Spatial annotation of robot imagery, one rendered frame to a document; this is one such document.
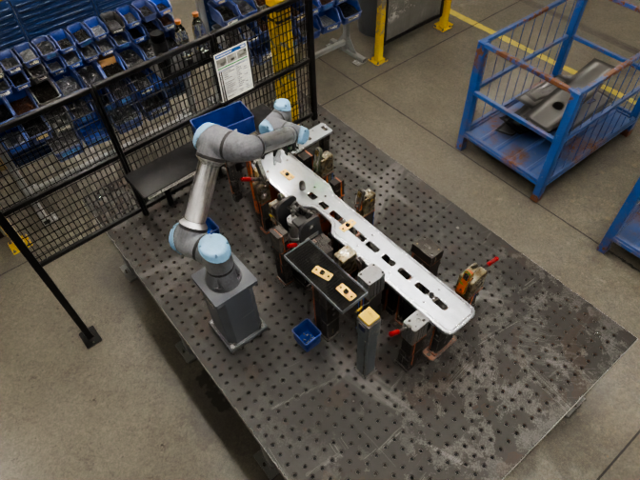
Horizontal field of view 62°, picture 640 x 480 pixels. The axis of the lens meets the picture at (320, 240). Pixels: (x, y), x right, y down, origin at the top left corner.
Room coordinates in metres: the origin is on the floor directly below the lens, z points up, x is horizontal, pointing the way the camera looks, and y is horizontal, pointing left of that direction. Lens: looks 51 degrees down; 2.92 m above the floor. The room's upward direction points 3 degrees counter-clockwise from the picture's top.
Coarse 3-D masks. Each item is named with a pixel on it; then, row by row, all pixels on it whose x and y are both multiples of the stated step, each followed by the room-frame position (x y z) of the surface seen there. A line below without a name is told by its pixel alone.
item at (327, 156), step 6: (324, 156) 2.08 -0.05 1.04; (330, 156) 2.08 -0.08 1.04; (324, 162) 2.06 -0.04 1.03; (330, 162) 2.08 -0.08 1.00; (324, 168) 2.05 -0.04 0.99; (330, 168) 2.08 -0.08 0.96; (318, 174) 2.06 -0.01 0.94; (324, 174) 2.05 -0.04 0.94; (330, 174) 2.09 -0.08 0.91; (330, 180) 2.09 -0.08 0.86; (318, 204) 2.06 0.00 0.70
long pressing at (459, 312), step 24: (264, 168) 2.07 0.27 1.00; (288, 168) 2.06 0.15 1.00; (288, 192) 1.88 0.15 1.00; (312, 192) 1.87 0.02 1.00; (360, 216) 1.70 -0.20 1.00; (336, 240) 1.56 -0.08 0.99; (360, 240) 1.55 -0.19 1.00; (384, 240) 1.54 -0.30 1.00; (384, 264) 1.40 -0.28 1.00; (408, 264) 1.39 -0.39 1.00; (408, 288) 1.27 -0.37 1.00; (432, 288) 1.26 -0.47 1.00; (432, 312) 1.14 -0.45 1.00; (456, 312) 1.13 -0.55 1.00
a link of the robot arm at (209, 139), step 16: (208, 128) 1.61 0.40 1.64; (224, 128) 1.62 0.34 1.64; (208, 144) 1.56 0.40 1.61; (208, 160) 1.52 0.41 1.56; (224, 160) 1.55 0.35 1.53; (208, 176) 1.50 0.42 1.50; (192, 192) 1.47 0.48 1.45; (208, 192) 1.47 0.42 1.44; (192, 208) 1.43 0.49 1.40; (208, 208) 1.45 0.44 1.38; (176, 224) 1.43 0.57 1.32; (192, 224) 1.39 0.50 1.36; (176, 240) 1.35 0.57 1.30; (192, 240) 1.34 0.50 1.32
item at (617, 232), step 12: (636, 192) 2.13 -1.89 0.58; (624, 204) 2.15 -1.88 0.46; (636, 204) 2.14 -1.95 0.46; (624, 216) 2.12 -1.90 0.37; (636, 216) 2.29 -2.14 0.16; (612, 228) 2.14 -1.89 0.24; (624, 228) 2.20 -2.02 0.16; (636, 228) 2.19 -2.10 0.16; (612, 240) 2.11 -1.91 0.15; (624, 240) 2.07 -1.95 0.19; (636, 240) 2.09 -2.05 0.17; (636, 252) 1.98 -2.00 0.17
